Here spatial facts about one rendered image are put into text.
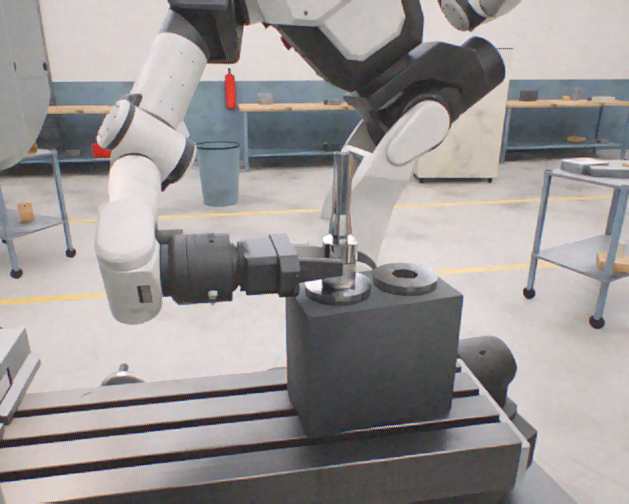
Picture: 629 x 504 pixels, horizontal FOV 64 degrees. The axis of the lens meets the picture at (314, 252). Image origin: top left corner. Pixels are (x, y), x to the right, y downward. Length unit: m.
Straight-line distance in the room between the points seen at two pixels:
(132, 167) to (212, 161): 4.62
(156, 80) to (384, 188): 0.45
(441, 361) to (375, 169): 0.40
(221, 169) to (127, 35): 3.38
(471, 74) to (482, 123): 5.63
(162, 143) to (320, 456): 0.50
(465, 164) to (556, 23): 3.71
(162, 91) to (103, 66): 7.42
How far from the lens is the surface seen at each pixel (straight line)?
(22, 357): 0.95
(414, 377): 0.73
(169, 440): 0.75
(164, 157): 0.81
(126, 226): 0.63
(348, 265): 0.65
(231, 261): 0.61
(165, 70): 0.87
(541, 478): 1.57
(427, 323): 0.70
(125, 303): 0.65
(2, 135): 0.48
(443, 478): 0.76
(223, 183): 5.43
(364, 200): 1.00
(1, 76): 0.49
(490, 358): 1.35
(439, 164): 6.63
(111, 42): 8.25
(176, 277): 0.61
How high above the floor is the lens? 1.42
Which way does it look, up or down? 20 degrees down
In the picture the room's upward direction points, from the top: straight up
